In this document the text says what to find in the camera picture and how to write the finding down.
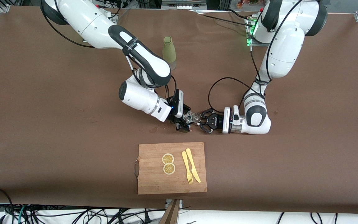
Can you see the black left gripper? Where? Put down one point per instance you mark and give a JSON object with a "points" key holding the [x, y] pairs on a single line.
{"points": [[217, 121]]}

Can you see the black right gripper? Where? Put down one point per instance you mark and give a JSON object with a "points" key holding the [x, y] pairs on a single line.
{"points": [[180, 119]]}

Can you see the steel measuring jigger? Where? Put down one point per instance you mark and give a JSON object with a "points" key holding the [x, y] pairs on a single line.
{"points": [[199, 117]]}

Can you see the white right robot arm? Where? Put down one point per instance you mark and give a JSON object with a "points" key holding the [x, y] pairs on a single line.
{"points": [[89, 25]]}

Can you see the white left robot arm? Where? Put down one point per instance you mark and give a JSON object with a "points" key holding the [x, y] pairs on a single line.
{"points": [[283, 46]]}

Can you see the liquid spill puddle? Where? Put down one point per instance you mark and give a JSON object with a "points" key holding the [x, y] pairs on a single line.
{"points": [[153, 130]]}

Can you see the yellow plastic knife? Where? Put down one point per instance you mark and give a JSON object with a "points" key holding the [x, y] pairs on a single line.
{"points": [[191, 161]]}

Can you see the lemon slice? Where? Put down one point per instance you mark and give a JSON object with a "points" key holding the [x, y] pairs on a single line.
{"points": [[168, 158], [169, 169]]}

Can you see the yellow plastic fork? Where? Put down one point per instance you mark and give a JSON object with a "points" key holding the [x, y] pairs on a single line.
{"points": [[185, 163]]}

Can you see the brown table cover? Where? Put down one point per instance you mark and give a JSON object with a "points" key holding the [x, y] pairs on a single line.
{"points": [[259, 155]]}

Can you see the bamboo cutting board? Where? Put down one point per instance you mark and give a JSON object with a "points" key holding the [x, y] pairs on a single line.
{"points": [[154, 183]]}

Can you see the green sleeved glass bottle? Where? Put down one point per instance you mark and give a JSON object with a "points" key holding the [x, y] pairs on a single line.
{"points": [[169, 46]]}

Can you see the grey power strip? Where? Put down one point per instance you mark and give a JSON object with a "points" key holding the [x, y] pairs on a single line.
{"points": [[183, 3]]}

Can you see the small metal bracket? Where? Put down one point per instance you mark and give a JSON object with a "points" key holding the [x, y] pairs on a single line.
{"points": [[180, 202]]}

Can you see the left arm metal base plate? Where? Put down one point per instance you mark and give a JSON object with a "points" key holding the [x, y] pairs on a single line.
{"points": [[249, 42]]}

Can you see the wooden post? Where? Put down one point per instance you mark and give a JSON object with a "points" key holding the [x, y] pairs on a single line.
{"points": [[171, 214]]}

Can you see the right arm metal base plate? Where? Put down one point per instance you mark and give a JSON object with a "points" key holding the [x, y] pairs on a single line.
{"points": [[113, 17]]}

